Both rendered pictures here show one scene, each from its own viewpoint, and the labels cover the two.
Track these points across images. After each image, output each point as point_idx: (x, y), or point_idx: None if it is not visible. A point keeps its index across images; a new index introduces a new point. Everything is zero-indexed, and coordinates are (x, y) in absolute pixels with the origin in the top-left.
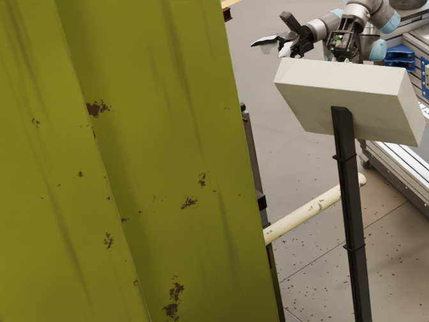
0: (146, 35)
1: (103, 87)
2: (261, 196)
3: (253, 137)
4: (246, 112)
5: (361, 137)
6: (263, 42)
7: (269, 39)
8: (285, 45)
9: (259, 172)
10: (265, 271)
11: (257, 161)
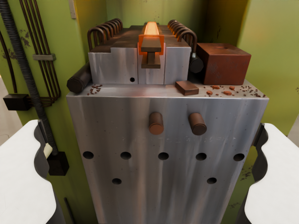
0: None
1: None
2: (6, 96)
3: (75, 134)
4: (70, 94)
5: None
6: (256, 161)
7: (254, 185)
8: (30, 178)
9: (86, 178)
10: None
11: (83, 166)
